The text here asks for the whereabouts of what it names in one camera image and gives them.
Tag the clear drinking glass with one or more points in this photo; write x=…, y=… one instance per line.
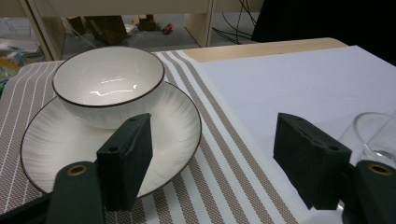
x=373, y=133

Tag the black curtain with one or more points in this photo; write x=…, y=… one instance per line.
x=327, y=21

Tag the striped beige placemat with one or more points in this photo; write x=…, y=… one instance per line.
x=199, y=186

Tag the beige office desk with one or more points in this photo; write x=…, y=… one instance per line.
x=124, y=6

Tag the small brown cardboard box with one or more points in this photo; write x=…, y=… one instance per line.
x=147, y=23

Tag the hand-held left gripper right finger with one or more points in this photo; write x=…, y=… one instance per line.
x=311, y=161

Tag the white plate dark rim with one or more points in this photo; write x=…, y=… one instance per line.
x=62, y=146

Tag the crumpled white paper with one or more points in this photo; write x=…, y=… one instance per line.
x=130, y=28

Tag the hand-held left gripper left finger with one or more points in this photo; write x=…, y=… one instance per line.
x=124, y=161

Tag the yellow snack packet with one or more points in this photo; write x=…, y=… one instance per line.
x=9, y=63

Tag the red can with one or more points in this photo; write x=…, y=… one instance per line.
x=167, y=28

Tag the white bowl dark rim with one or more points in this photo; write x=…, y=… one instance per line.
x=109, y=74

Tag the large brown cardboard box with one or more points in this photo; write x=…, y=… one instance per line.
x=107, y=29

